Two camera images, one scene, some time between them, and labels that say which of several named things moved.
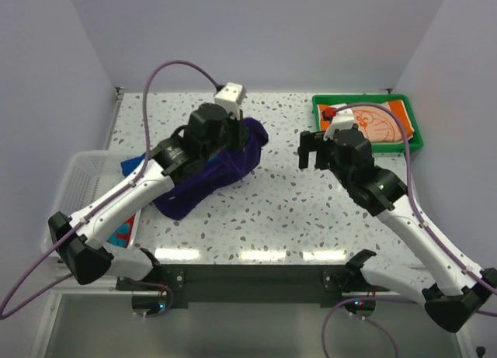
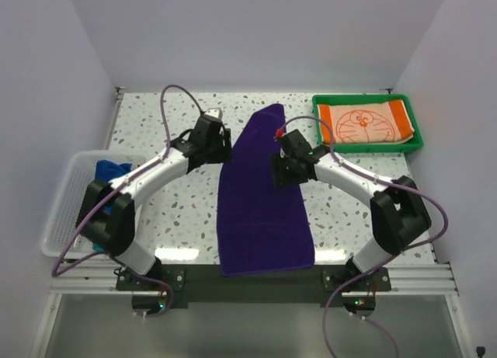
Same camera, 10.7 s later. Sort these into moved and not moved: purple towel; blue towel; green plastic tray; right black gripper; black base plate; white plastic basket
Moved: blue towel; right black gripper; purple towel
Not moved: black base plate; green plastic tray; white plastic basket
